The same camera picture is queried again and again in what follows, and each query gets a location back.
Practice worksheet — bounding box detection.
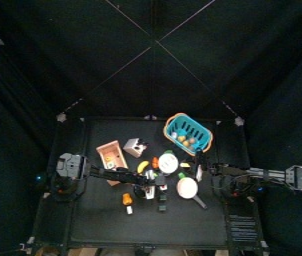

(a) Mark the orange bottle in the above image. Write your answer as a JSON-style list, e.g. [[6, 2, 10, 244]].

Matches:
[[121, 192, 135, 207]]

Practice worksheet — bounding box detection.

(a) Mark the small toy in toolbox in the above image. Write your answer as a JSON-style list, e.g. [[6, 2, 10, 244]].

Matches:
[[104, 154, 117, 168]]

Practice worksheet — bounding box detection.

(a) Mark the white round plate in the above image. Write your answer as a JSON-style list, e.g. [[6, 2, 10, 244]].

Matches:
[[157, 153, 180, 175]]

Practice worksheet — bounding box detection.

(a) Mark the wooden toolbox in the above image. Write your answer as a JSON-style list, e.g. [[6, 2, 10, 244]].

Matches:
[[95, 140, 129, 187]]

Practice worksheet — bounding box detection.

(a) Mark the grey white toy box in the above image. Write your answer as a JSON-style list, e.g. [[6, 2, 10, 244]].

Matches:
[[121, 137, 149, 159]]

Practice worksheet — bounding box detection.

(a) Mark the yellow toy banana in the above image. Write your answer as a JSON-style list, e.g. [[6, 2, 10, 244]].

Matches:
[[136, 160, 151, 175]]

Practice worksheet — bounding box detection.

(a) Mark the frying pan white inside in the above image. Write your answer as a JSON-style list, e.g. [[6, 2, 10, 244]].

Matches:
[[175, 176, 208, 211]]

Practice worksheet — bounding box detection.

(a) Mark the teal basket orange rim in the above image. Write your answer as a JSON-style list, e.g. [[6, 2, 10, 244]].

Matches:
[[163, 112, 215, 157]]

